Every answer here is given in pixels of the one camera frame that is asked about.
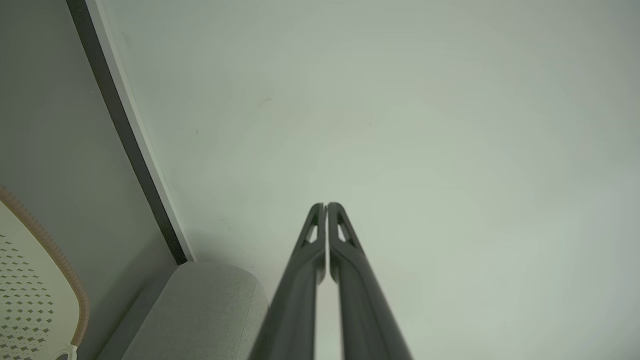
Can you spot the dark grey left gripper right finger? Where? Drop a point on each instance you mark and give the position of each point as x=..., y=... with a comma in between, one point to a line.
x=362, y=305

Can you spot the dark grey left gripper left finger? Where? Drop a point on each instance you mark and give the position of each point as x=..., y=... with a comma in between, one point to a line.
x=295, y=305

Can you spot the cream perforated laundry basket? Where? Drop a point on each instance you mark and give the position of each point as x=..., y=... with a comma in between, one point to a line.
x=30, y=295

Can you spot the light grey fabric sofa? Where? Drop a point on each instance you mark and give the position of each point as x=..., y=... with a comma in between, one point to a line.
x=200, y=315

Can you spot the dark grey wall baseboard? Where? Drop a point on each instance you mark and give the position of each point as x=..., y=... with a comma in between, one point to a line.
x=132, y=135

